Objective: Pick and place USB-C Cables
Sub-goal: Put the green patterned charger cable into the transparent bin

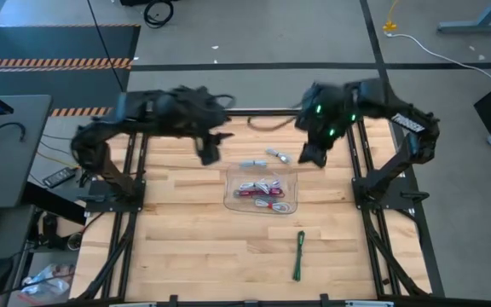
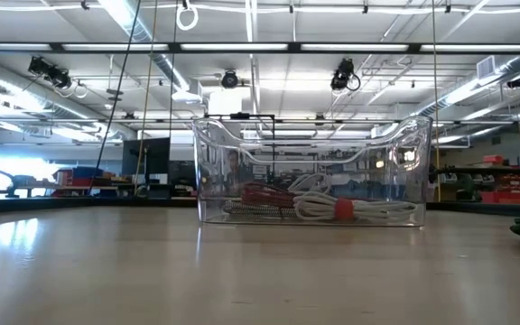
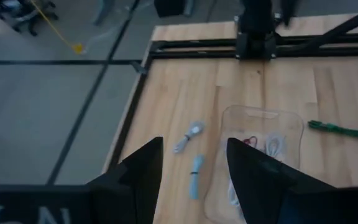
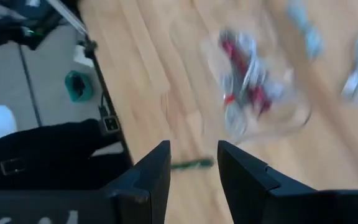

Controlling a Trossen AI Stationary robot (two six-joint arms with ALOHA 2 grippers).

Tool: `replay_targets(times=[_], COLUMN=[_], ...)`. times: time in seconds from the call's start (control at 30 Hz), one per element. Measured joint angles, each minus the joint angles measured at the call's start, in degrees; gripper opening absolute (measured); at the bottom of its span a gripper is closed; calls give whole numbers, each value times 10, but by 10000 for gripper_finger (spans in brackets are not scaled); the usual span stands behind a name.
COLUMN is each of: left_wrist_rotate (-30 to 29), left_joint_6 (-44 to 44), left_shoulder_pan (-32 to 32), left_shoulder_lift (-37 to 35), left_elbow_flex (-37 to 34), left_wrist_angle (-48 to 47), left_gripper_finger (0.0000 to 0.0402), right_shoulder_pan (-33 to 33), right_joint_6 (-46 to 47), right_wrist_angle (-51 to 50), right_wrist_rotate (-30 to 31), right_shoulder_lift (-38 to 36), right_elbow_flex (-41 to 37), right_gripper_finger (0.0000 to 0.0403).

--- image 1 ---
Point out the grey desk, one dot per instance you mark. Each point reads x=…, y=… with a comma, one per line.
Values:
x=11, y=170

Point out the black remote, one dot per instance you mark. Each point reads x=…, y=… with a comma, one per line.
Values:
x=59, y=177

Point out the clear plastic bag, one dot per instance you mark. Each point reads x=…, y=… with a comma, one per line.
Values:
x=45, y=283

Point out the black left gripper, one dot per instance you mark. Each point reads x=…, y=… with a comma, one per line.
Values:
x=209, y=140

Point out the black hazard-striped floor mat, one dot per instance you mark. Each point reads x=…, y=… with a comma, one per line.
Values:
x=58, y=42

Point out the yellow plug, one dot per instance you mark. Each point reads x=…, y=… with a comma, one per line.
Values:
x=389, y=27

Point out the black clamp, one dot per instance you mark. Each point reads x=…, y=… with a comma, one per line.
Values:
x=173, y=300
x=325, y=300

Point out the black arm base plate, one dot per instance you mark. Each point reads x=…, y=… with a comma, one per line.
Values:
x=390, y=200
x=117, y=204

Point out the grey desk leg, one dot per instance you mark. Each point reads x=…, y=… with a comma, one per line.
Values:
x=475, y=27

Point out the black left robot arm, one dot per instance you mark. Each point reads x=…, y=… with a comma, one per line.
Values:
x=164, y=111

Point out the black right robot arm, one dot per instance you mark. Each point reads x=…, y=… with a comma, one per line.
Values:
x=416, y=140

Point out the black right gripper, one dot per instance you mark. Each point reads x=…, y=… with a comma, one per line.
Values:
x=320, y=137

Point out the clear plastic bin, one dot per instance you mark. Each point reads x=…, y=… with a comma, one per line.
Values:
x=232, y=204

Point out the black table frame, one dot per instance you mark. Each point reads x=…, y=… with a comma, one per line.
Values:
x=262, y=112

